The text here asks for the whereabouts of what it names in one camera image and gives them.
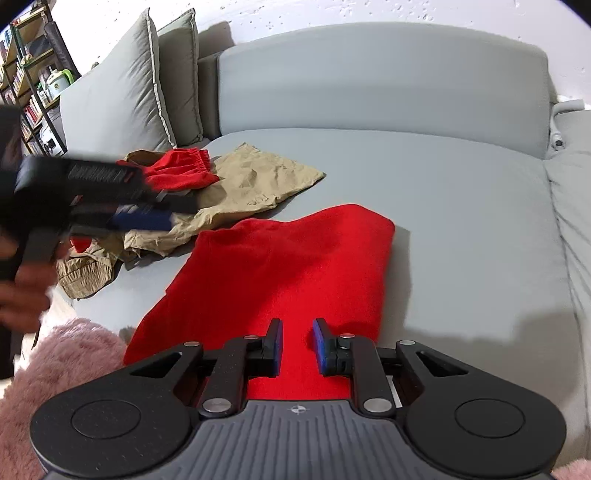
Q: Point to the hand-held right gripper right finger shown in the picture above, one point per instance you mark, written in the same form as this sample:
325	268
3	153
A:
321	348

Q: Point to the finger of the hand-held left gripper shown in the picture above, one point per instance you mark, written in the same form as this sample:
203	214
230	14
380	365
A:
143	220
175	201

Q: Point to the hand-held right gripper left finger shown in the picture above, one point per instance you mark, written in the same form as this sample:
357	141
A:
276	348

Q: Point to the red pants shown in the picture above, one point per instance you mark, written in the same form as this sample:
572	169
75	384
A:
180	170

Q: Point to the red sweatshirt with embroidered logo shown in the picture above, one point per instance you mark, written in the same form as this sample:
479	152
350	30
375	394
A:
286	277

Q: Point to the khaki pants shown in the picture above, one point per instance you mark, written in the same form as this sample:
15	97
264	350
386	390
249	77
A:
258	180

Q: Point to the person's left hand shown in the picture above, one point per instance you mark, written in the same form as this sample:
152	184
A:
27	295

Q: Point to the white and green rice cooker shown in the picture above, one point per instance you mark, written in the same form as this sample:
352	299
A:
57	83

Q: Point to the grey pillow with white piping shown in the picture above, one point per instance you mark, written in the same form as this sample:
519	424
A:
182	78
120	87

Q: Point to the bookshelf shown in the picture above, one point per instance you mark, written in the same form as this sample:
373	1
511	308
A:
27	69

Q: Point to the pink fluffy blanket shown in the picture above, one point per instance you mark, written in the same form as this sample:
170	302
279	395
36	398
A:
60	369

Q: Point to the grey sofa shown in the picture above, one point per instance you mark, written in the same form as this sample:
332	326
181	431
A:
461	207

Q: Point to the grey wrinkled cushion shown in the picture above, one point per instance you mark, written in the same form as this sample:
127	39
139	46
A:
575	230

